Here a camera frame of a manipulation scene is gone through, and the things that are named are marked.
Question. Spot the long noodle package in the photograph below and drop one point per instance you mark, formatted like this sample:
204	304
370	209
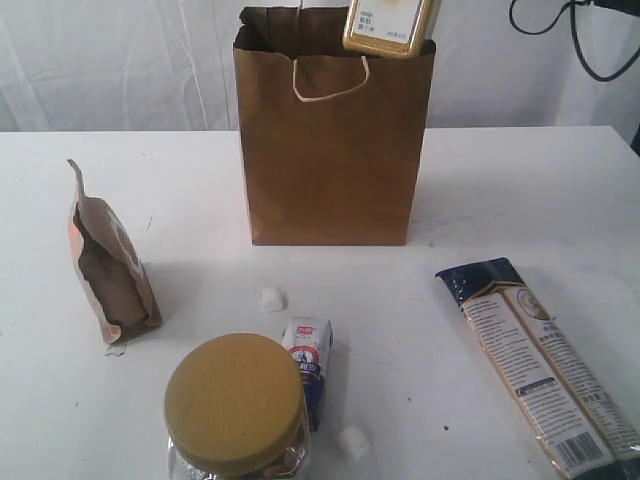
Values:
583	432

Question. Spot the open brown kraft pouch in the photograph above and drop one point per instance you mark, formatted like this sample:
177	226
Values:
108	268

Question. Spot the blue white milk carton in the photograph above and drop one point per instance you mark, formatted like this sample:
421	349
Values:
308	340

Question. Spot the large brown paper bag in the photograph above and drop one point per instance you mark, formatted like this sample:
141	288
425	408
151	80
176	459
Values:
331	140

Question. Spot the yellow millet bottle white cap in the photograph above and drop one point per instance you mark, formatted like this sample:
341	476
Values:
388	28

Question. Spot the clear jar with yellow lid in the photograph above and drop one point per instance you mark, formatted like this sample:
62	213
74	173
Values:
234	408

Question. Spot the white marshmallow upper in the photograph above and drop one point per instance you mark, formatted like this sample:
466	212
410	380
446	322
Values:
273	300

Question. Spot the white marshmallow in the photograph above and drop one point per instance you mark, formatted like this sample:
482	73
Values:
354	443
273	300

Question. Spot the white marshmallow lower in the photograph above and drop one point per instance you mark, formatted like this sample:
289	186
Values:
354	443

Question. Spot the torn paper scrap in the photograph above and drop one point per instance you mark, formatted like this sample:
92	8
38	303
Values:
115	350

